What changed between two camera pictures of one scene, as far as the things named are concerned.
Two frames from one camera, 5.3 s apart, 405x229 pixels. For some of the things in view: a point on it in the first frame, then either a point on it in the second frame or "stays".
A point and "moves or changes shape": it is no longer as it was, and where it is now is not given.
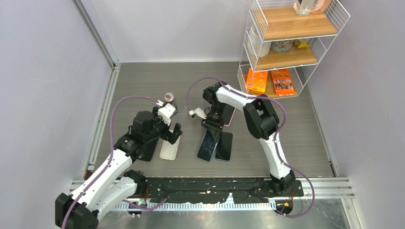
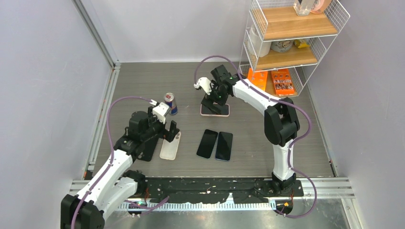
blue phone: [223, 152] stays
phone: [168, 150] stays
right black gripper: [216, 132] → [210, 98]
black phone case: [145, 153] stays
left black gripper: [167, 135] stays
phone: [229, 111] moves or changes shape
